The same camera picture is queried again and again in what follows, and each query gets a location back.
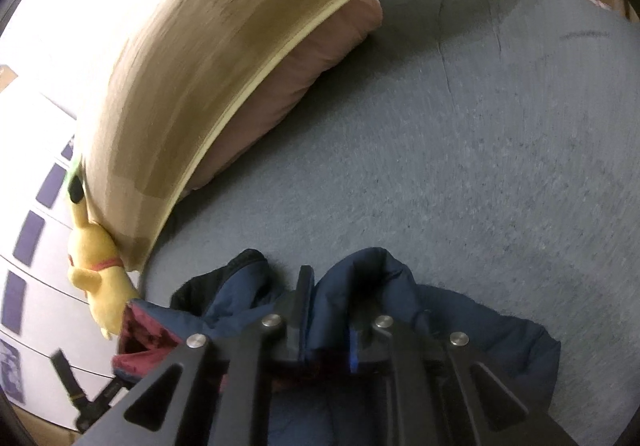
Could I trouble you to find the yellow plush toy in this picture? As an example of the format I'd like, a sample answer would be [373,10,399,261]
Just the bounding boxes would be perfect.
[66,169,141,341]

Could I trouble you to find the green object on headboard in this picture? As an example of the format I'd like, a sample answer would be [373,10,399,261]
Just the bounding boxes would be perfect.
[65,155,84,187]

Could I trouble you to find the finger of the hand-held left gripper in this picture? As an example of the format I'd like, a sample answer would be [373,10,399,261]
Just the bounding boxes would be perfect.
[51,349,87,414]
[74,375,132,433]

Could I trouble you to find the navy blue jacket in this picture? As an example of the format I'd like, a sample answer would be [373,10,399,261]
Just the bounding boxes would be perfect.
[112,247,562,446]

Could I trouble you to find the beige wooden headboard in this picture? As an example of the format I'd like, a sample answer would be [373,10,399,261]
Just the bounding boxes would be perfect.
[75,0,493,272]

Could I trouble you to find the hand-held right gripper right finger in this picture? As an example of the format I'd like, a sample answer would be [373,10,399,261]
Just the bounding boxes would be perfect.
[347,313,581,446]

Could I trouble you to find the pink pillow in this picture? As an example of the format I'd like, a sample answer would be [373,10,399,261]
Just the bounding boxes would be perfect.
[190,0,385,191]

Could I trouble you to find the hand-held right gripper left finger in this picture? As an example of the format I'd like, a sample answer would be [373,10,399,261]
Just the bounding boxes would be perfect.
[75,265,321,446]

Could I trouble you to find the blue-grey bed sheet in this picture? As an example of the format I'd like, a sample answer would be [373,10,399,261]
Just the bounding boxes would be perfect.
[140,0,640,446]

